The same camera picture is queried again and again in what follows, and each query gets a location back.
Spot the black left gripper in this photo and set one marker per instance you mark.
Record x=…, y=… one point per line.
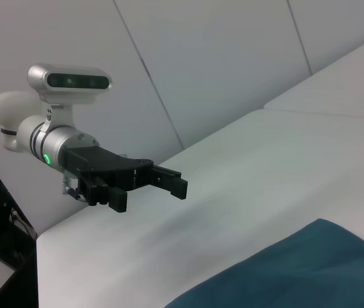
x=105, y=163

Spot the teal t-shirt with FREE print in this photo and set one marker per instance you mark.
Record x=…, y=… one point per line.
x=297, y=272

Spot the white and silver left arm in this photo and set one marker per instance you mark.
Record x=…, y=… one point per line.
x=18, y=134

